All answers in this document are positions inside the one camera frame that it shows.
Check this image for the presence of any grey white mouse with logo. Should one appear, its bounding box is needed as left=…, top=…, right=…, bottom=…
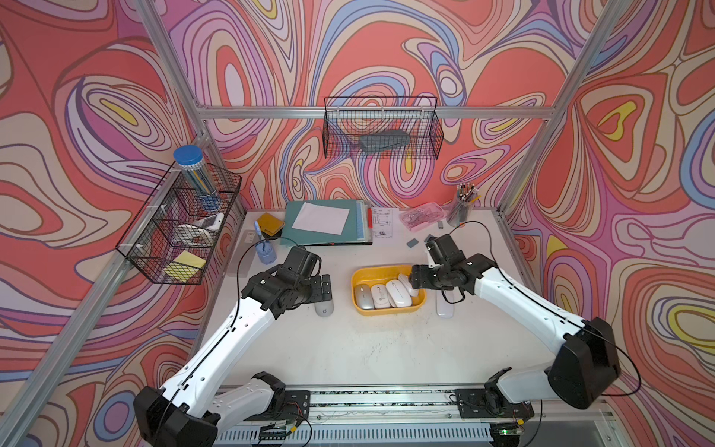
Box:
left=314, top=299, right=334, bottom=318

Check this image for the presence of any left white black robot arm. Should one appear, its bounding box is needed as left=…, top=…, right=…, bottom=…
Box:
left=133, top=246, right=333, bottom=446

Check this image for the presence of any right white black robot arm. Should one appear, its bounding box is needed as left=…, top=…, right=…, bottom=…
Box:
left=410, top=235, right=621, bottom=413

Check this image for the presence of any translucent white box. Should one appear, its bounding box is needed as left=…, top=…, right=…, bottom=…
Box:
left=226, top=230, right=258, bottom=279

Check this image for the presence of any silver mouse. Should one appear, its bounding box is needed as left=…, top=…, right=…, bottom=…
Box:
left=354, top=284, right=374, bottom=310

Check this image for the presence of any yellow plastic storage box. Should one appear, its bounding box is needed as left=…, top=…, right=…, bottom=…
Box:
left=351, top=264, right=426, bottom=317

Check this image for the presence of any pen holder cup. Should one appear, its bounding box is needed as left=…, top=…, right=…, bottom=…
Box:
left=447, top=184, right=479, bottom=227

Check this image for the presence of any pink plastic case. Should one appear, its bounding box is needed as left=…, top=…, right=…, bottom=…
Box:
left=398, top=202, right=446, bottom=232

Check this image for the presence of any green folder stack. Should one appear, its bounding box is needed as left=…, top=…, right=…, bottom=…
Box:
left=280, top=199, right=372, bottom=247

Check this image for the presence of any white paper sheet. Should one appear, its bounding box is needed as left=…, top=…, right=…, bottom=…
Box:
left=292, top=203, right=349, bottom=235

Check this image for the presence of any printed paper sheet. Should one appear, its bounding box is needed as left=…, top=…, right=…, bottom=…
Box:
left=371, top=208, right=398, bottom=240

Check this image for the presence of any yellow sticky note pad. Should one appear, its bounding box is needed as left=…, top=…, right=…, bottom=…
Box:
left=163, top=251, right=207, bottom=283

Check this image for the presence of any grey item in back basket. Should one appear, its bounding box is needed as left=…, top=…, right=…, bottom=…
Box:
left=359, top=130, right=411, bottom=155

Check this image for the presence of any blue lid pencil jar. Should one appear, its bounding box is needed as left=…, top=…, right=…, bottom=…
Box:
left=173, top=145, right=222, bottom=213

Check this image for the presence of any left black wire basket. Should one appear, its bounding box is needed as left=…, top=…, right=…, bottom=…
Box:
left=115, top=164, right=241, bottom=285

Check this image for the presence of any black wire basket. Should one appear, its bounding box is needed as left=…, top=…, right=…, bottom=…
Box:
left=115, top=164, right=241, bottom=285
left=322, top=94, right=444, bottom=160

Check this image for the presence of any back black wire basket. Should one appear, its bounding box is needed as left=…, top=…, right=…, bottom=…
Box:
left=322, top=94, right=444, bottom=160

